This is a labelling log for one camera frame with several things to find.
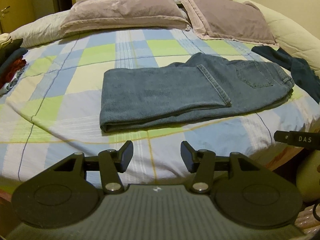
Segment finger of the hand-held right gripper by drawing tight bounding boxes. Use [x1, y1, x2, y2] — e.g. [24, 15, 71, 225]
[274, 130, 292, 144]

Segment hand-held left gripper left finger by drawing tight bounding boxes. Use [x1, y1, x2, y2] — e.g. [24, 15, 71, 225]
[54, 140, 134, 194]

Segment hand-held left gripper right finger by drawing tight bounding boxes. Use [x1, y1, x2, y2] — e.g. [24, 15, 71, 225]
[180, 141, 260, 194]

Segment blue jeans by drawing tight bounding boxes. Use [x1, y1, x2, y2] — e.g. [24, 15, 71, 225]
[99, 52, 295, 133]

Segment stack of folded clothes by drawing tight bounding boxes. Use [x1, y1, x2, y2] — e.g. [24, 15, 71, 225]
[0, 38, 23, 64]

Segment pale rounded object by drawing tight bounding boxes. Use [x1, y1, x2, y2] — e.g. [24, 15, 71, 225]
[297, 151, 320, 203]

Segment navy garment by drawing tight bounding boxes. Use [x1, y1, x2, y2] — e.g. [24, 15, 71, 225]
[251, 45, 320, 104]

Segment pink dotted fabric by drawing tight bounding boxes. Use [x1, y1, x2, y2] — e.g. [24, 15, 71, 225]
[295, 202, 320, 234]

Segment checked bed sheet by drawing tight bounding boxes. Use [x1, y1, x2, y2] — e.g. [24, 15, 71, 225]
[0, 27, 315, 188]

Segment pink pillow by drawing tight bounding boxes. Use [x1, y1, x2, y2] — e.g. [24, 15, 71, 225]
[60, 0, 192, 37]
[175, 0, 279, 46]

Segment dark teal folded garment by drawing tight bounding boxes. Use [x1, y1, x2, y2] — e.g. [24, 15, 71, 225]
[0, 48, 29, 74]

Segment white striped pillow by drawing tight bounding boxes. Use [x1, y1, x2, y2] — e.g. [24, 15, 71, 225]
[9, 11, 73, 48]

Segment cream folded garment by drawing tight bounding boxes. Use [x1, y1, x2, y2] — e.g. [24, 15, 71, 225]
[0, 33, 12, 47]

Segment wooden door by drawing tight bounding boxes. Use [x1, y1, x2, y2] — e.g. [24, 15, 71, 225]
[0, 0, 35, 34]

